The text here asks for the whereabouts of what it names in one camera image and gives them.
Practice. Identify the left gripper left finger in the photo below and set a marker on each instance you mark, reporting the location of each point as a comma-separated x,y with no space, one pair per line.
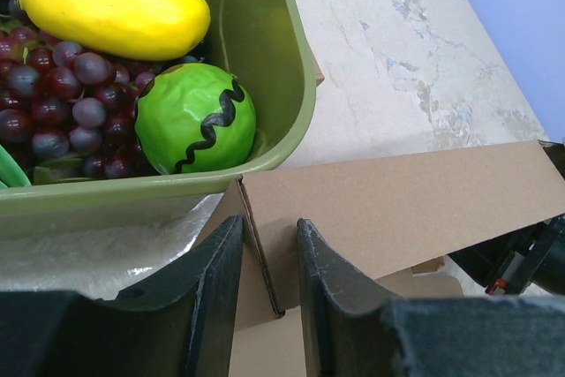
179,321

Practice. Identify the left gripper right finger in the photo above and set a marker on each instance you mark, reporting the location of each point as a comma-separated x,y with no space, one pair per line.
353,326

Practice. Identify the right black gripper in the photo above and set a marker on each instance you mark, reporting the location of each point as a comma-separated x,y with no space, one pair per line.
509,264

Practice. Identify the large cardboard box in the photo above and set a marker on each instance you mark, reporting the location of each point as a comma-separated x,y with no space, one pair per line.
396,219

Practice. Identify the small folded cardboard box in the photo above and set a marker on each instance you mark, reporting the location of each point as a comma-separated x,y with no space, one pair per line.
318,74

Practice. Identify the green round fruit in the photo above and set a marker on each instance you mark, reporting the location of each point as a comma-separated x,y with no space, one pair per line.
195,118

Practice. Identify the purple grapes front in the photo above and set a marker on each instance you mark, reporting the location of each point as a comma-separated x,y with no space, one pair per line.
56,126

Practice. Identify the olive green plastic bin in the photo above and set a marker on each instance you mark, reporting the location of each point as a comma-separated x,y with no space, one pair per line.
263,43

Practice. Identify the yellow mango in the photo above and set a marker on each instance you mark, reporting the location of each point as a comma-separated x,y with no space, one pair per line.
147,30

